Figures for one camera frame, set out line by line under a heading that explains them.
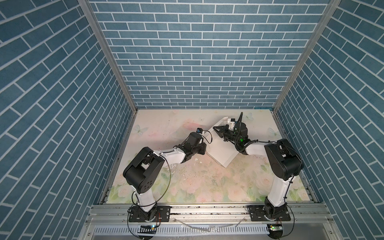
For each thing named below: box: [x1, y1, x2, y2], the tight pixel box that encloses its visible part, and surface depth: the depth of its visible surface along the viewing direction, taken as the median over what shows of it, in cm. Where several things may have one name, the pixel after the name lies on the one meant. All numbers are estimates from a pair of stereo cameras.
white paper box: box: [204, 116, 239, 168], surface depth 96 cm
